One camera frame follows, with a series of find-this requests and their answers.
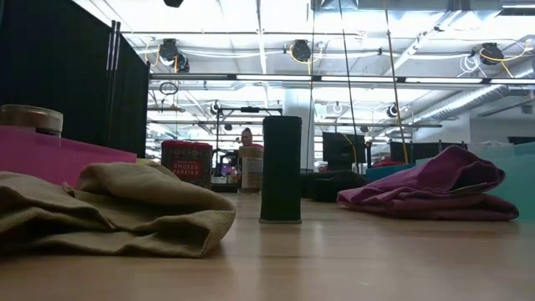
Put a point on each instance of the black spice tin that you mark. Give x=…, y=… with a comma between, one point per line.
x=280, y=167

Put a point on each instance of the red smoked paprika tin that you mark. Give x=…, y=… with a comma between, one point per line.
x=186, y=165

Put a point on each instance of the tan cloth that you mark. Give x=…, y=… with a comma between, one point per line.
x=125, y=200

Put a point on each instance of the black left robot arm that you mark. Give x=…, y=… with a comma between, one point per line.
x=173, y=2

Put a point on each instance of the person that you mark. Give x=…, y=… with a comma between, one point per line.
x=247, y=136

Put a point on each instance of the white pillar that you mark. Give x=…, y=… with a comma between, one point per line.
x=299, y=102

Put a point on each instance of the black monitor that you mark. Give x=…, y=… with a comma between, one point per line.
x=334, y=150

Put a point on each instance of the black cloth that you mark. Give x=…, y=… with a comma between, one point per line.
x=330, y=186

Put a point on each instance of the long ceiling light bar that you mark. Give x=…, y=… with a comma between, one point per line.
x=292, y=78

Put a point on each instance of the blue plastic tray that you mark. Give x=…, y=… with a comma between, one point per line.
x=384, y=172

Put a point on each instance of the black background panels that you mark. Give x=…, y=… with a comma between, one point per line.
x=422, y=151

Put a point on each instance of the purple cloth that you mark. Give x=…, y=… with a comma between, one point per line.
x=426, y=188

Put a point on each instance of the red plastic tray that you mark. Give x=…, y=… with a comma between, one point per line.
x=50, y=156

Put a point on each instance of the black curtain partition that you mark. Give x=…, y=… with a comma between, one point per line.
x=50, y=62

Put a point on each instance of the teal plastic tray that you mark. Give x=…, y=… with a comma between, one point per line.
x=518, y=175

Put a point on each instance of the silver ventilation duct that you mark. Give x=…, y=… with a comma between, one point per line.
x=472, y=98

